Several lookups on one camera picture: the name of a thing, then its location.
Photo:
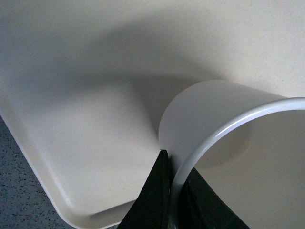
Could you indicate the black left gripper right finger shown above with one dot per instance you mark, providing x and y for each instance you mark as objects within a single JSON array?
[{"x": 203, "y": 209}]

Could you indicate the white smiley face mug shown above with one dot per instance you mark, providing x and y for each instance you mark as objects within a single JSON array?
[{"x": 249, "y": 146}]

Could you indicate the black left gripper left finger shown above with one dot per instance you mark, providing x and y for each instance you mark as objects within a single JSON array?
[{"x": 151, "y": 208}]

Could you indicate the beige rectangular tray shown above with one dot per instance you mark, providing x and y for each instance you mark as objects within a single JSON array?
[{"x": 84, "y": 83}]

